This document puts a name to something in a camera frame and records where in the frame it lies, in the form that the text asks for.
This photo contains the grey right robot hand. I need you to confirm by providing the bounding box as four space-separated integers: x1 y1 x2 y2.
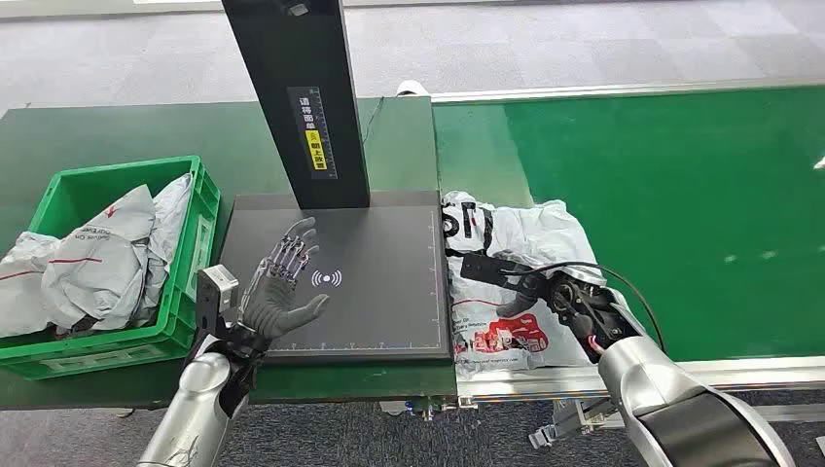
492 249 556 319

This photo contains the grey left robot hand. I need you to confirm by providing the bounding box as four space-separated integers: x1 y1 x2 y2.
239 217 331 341

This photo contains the white red-printed poly mailer package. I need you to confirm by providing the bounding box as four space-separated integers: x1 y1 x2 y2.
441 190 607 378

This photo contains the narrow grey crumpled mailer package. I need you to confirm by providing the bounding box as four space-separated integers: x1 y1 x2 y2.
135 172 195 324

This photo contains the large grey poly mailer package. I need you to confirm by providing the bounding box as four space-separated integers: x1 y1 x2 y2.
41 185 160 331

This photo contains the grey red-lined mailer package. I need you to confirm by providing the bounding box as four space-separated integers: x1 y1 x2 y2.
0 232 62 340

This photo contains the green plastic crate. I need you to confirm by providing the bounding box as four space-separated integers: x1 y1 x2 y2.
0 155 222 380

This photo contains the black scanner base platform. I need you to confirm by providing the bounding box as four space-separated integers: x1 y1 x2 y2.
215 190 453 366

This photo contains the metal table fitting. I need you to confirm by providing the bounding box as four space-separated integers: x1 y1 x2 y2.
378 396 480 423

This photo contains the yellow and black column label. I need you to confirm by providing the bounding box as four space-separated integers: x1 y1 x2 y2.
286 85 339 181

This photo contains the dark green table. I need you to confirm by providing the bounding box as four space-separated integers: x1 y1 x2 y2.
0 96 459 412

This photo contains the black scanner column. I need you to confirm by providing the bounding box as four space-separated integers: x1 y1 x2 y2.
221 0 372 211

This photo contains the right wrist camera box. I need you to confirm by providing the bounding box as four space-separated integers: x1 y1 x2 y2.
460 252 524 289

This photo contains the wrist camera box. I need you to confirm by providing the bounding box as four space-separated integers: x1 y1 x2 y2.
195 264 240 337
460 252 524 289

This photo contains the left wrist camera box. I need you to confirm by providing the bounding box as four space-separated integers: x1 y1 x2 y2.
195 264 240 337

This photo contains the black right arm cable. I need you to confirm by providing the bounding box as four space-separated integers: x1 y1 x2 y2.
505 261 666 354

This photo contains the metal conveyor bracket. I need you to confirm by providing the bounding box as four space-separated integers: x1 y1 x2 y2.
528 398 622 450

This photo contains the thin black table cable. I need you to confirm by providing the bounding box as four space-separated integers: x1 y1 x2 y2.
360 96 385 146

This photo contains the aluminium conveyor rail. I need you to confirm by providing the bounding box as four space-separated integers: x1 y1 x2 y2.
455 356 825 404
430 76 825 104

